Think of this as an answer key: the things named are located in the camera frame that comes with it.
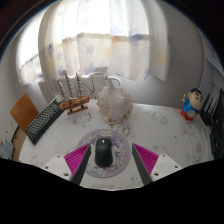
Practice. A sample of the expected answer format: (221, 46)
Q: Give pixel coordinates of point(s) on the cartoon boy figure clock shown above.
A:
(190, 105)

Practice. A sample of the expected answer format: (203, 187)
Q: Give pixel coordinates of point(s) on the white printed tablecloth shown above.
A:
(160, 130)

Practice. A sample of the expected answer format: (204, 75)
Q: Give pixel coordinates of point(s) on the white star-print curtain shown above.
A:
(100, 40)

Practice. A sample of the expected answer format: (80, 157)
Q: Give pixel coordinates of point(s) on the black computer mouse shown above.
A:
(104, 153)

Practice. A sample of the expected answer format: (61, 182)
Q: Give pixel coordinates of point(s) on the wooden model sailing ship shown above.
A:
(75, 102)

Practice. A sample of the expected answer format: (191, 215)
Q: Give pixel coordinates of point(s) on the white radiator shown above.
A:
(50, 88)

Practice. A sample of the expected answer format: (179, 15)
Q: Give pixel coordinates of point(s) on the black router with antennas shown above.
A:
(208, 115)

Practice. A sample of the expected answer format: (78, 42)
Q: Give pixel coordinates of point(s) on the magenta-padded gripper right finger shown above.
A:
(148, 160)

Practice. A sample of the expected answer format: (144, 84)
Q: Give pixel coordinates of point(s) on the large conch shell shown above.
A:
(115, 105)

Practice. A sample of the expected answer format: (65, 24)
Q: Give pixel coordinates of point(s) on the brown wooden board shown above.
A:
(24, 111)

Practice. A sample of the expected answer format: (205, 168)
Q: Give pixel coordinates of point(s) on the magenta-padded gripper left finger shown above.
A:
(77, 160)

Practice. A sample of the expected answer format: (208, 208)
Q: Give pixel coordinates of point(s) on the black keyboard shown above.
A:
(41, 123)

